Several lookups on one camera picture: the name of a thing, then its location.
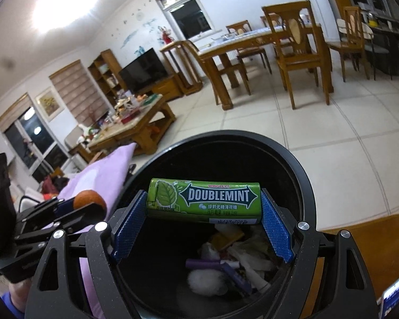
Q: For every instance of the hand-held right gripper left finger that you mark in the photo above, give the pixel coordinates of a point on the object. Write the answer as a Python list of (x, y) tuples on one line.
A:
[(129, 226)]

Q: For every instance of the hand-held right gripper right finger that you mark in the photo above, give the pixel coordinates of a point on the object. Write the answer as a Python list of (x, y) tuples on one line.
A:
[(276, 229)]

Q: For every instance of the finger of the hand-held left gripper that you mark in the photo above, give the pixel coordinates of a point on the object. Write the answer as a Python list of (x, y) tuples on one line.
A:
[(83, 217), (65, 207)]

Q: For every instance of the orange brown ball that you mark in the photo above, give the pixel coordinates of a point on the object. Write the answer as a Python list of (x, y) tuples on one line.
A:
[(88, 199)]

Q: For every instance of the green gum packet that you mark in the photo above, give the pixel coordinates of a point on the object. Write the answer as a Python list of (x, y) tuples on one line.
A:
[(202, 199)]

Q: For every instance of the black trash bin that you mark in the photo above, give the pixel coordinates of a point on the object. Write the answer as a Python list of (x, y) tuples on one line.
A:
[(219, 159)]

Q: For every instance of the person's left hand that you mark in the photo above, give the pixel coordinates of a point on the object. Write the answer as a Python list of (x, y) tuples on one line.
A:
[(18, 294)]

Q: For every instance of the white sofa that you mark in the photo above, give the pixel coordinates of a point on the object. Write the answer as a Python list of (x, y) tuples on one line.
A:
[(26, 199)]

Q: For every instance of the white crumpled tissue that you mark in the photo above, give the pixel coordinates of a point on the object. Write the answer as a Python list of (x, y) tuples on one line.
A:
[(252, 254)]

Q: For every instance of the purple cloth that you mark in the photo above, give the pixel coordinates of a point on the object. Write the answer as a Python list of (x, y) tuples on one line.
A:
[(99, 172)]

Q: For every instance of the yellow packet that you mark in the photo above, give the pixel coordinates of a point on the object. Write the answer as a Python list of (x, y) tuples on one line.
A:
[(227, 239)]

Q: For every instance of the purple wrapper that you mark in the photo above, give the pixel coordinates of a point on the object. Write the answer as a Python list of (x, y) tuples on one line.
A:
[(236, 277)]

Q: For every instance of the glass balcony door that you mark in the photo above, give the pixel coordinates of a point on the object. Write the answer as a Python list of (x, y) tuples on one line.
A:
[(30, 139)]

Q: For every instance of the purple stick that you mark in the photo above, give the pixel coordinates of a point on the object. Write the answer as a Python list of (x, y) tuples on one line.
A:
[(204, 263)]

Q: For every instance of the white cotton ball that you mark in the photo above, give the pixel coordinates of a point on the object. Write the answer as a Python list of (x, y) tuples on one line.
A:
[(204, 282)]

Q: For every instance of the wooden coffee table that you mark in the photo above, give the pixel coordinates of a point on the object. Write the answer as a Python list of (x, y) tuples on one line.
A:
[(136, 128)]

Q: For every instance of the wooden stool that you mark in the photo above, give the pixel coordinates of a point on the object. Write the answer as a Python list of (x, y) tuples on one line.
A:
[(379, 239)]

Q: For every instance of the framed flower picture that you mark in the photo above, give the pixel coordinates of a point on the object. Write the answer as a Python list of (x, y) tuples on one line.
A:
[(49, 103)]

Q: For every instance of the clutter pile on coffee table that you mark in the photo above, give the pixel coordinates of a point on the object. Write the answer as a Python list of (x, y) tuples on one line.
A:
[(126, 109)]

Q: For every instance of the striped window blind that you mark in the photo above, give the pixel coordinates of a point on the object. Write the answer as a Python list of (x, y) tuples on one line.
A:
[(78, 89)]

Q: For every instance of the smartphone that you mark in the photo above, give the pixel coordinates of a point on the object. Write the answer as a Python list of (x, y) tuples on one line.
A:
[(394, 297)]

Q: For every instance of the wooden bookshelf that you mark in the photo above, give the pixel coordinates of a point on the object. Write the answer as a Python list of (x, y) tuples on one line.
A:
[(104, 73)]

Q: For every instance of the wooden television cabinet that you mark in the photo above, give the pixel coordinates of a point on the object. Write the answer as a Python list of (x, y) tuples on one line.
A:
[(168, 88)]

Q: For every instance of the black television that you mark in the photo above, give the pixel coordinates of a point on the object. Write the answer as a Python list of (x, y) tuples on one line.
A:
[(143, 71)]

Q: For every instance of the wooden radiator cover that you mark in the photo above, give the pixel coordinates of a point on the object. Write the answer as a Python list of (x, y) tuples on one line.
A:
[(181, 66)]

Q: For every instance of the wooden dining chair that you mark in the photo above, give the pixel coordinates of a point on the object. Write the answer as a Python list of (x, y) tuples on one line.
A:
[(297, 50), (244, 35), (352, 40), (219, 69), (269, 21)]

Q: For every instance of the wooden dining table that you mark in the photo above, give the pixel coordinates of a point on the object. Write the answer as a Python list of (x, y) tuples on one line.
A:
[(239, 45)]

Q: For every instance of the ceiling lamp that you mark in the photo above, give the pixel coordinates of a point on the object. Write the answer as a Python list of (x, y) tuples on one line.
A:
[(68, 0)]

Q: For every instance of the dark window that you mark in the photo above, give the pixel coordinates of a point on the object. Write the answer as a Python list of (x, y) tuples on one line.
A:
[(186, 15)]

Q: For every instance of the blue wall sticker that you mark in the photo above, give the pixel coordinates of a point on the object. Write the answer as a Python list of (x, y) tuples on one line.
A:
[(130, 38)]

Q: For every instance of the red wall decoration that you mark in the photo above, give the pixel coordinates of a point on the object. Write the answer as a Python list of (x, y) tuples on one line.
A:
[(166, 35)]

